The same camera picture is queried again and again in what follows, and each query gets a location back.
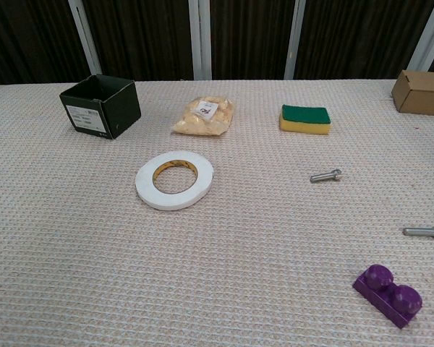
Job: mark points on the silver bolt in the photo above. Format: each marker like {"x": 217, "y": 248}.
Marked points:
{"x": 323, "y": 176}
{"x": 419, "y": 231}

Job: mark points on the purple two-stud toy block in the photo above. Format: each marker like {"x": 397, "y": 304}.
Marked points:
{"x": 381, "y": 289}

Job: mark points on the clear bag of yellow snacks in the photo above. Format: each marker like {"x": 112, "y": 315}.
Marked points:
{"x": 202, "y": 121}

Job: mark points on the white double-sided tape roll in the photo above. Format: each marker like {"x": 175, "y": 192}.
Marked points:
{"x": 146, "y": 189}

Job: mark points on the yellow sponge with green pad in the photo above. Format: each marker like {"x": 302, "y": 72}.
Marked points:
{"x": 304, "y": 121}

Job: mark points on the dark green open box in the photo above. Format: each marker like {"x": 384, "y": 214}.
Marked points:
{"x": 123, "y": 112}

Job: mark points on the beige woven tablecloth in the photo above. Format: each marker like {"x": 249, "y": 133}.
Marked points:
{"x": 94, "y": 253}

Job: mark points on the dark pleated curtain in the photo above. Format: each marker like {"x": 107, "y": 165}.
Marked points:
{"x": 144, "y": 36}

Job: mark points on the brown cardboard box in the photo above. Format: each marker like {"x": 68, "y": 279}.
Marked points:
{"x": 423, "y": 95}

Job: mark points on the white frame post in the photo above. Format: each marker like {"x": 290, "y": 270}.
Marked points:
{"x": 85, "y": 36}
{"x": 200, "y": 36}
{"x": 294, "y": 36}
{"x": 428, "y": 36}

